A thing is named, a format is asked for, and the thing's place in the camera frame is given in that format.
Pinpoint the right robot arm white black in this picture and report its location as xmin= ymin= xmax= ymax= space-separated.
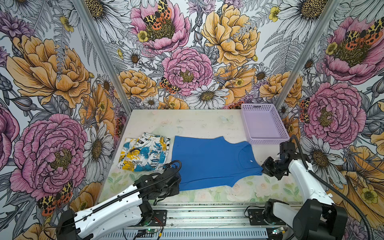
xmin=262 ymin=141 xmax=348 ymax=240

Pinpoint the left aluminium corner post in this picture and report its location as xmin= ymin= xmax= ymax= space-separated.
xmin=74 ymin=1 xmax=133 ymax=117

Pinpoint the lavender plastic laundry basket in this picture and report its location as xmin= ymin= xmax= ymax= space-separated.
xmin=241 ymin=104 xmax=290 ymax=145

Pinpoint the aluminium corner post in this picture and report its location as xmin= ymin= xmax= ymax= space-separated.
xmin=274 ymin=0 xmax=341 ymax=109
xmin=74 ymin=1 xmax=133 ymax=117

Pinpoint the green circuit board left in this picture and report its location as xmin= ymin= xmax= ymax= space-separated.
xmin=134 ymin=229 xmax=163 ymax=239

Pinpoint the white slotted cable duct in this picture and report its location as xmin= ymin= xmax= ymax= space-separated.
xmin=102 ymin=228 xmax=268 ymax=240

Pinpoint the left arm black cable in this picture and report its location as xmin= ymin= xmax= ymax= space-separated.
xmin=43 ymin=160 xmax=183 ymax=240

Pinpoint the blue cloth garment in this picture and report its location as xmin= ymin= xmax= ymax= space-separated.
xmin=172 ymin=136 xmax=263 ymax=191

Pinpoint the right aluminium corner post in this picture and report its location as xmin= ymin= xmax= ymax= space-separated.
xmin=274 ymin=0 xmax=341 ymax=109

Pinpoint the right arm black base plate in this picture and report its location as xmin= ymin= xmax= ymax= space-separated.
xmin=244 ymin=208 xmax=286 ymax=226

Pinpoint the green circuit board right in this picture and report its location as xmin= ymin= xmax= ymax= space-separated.
xmin=271 ymin=227 xmax=286 ymax=235

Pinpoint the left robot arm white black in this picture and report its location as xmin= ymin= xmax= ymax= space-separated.
xmin=56 ymin=161 xmax=182 ymax=240

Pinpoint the white teal yellow printed garment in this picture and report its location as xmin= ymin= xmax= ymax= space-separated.
xmin=117 ymin=133 xmax=171 ymax=172

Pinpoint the aluminium mounting rail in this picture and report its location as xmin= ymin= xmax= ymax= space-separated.
xmin=119 ymin=202 xmax=304 ymax=229

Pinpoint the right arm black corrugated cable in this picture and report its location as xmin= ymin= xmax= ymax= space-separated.
xmin=289 ymin=134 xmax=375 ymax=240

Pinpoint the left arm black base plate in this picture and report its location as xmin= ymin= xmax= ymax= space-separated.
xmin=141 ymin=210 xmax=168 ymax=227

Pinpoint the green circuit board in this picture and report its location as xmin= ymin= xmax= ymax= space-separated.
xmin=271 ymin=227 xmax=286 ymax=235
xmin=134 ymin=229 xmax=163 ymax=239

